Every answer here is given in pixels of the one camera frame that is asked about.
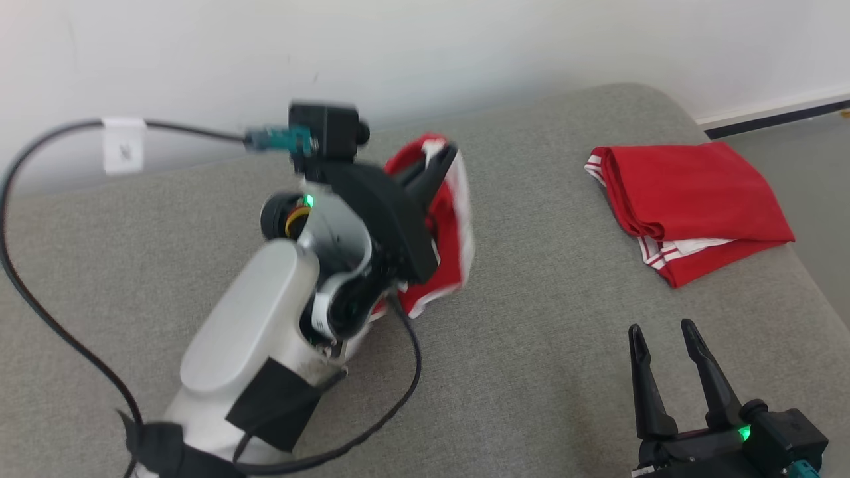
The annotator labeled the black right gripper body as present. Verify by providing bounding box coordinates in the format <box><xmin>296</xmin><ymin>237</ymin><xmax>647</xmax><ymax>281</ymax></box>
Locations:
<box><xmin>631</xmin><ymin>425</ymin><xmax>792</xmax><ymax>478</ymax></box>

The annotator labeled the red basketball jersey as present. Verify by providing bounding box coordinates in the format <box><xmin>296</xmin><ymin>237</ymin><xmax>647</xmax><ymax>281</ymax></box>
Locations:
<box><xmin>584</xmin><ymin>141</ymin><xmax>796</xmax><ymax>289</ymax></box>

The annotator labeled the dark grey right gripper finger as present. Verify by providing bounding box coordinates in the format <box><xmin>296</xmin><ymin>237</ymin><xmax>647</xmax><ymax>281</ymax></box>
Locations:
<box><xmin>628</xmin><ymin>324</ymin><xmax>679</xmax><ymax>439</ymax></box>
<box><xmin>681</xmin><ymin>319</ymin><xmax>743</xmax><ymax>430</ymax></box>

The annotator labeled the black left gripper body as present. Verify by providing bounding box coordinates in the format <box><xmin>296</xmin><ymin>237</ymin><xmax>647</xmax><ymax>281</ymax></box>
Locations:
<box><xmin>301</xmin><ymin>162</ymin><xmax>442</xmax><ymax>283</ymax></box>

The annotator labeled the red white garment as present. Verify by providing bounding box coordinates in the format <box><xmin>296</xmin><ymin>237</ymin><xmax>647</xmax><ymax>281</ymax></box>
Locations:
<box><xmin>369</xmin><ymin>133</ymin><xmax>476</xmax><ymax>320</ymax></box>

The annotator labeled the black left camera cable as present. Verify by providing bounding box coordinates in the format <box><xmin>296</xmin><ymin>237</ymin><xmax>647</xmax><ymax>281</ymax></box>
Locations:
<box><xmin>0</xmin><ymin>118</ymin><xmax>314</xmax><ymax>440</ymax></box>

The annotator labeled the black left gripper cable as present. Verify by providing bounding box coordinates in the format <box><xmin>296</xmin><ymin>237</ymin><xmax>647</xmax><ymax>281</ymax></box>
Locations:
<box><xmin>232</xmin><ymin>295</ymin><xmax>424</xmax><ymax>476</ymax></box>

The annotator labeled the grey fabric sofa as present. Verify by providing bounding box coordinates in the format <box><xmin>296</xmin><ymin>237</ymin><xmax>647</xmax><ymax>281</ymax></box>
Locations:
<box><xmin>0</xmin><ymin>82</ymin><xmax>850</xmax><ymax>478</ymax></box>

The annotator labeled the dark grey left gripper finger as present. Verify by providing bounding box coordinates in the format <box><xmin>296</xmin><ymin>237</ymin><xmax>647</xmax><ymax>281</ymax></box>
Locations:
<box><xmin>397</xmin><ymin>146</ymin><xmax>460</xmax><ymax>201</ymax></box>

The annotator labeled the white and black wall baseboard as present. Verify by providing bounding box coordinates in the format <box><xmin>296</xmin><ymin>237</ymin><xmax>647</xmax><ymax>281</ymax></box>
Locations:
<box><xmin>693</xmin><ymin>85</ymin><xmax>850</xmax><ymax>140</ymax></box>

